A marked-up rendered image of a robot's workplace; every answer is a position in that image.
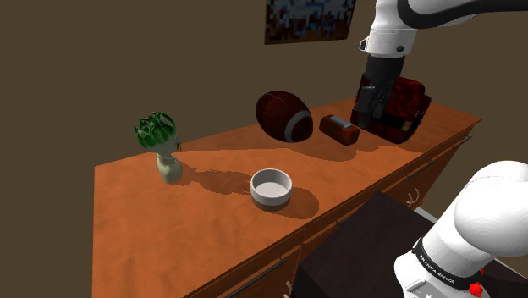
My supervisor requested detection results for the red quilted bag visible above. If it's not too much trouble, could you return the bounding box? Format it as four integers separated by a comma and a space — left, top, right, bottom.
350, 74, 432, 145

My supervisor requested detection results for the orange wooden chest of drawers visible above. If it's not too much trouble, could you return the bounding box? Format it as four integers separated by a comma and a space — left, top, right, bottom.
91, 97, 483, 298

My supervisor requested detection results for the brown american football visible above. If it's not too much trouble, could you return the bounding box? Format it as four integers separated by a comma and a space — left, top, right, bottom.
255, 90, 315, 144

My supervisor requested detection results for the pixelated wall picture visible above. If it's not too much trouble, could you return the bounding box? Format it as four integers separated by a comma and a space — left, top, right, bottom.
264, 0, 358, 46

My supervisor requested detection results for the dark robot stand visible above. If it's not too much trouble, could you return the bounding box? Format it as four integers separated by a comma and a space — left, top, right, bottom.
290, 190, 528, 298

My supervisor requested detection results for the pale vase with green plant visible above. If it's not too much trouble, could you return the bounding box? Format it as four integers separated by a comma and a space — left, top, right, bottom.
134, 111, 184, 185

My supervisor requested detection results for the small brown box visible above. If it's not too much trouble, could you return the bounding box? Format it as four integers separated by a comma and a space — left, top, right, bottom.
318, 114, 360, 146

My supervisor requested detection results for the white round bowl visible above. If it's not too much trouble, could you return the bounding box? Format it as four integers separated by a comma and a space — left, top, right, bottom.
250, 168, 294, 208

